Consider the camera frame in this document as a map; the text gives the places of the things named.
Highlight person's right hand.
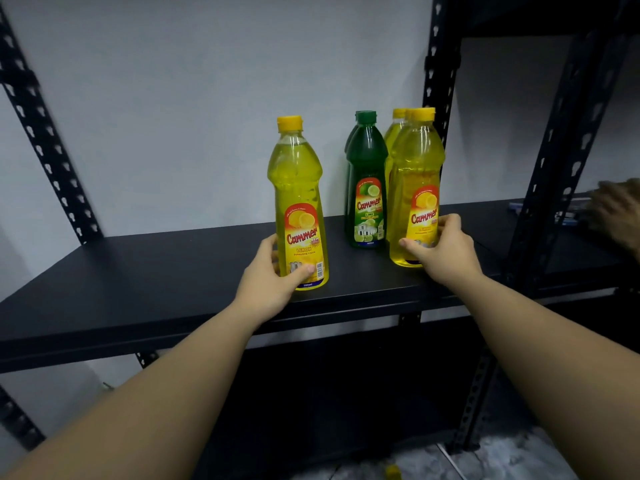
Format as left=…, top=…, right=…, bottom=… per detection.
left=399, top=213, right=485, bottom=295

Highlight person's left hand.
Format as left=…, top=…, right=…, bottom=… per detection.
left=233, top=233, right=317, bottom=323

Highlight yellow dish soap bottle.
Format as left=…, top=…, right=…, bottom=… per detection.
left=383, top=108, right=407, bottom=235
left=387, top=107, right=446, bottom=269
left=267, top=115, right=330, bottom=291

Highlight black metal shelving rack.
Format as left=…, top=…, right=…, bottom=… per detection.
left=439, top=0, right=640, bottom=355
left=0, top=0, right=636, bottom=480

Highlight green dish soap bottle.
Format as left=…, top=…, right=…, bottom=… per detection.
left=345, top=110, right=389, bottom=249
left=343, top=111, right=359, bottom=235

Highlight person's left forearm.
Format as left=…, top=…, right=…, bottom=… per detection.
left=5, top=302, right=261, bottom=480

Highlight person's right forearm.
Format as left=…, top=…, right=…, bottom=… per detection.
left=447, top=274, right=640, bottom=480

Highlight white cable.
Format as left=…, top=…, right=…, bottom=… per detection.
left=437, top=443, right=469, bottom=480

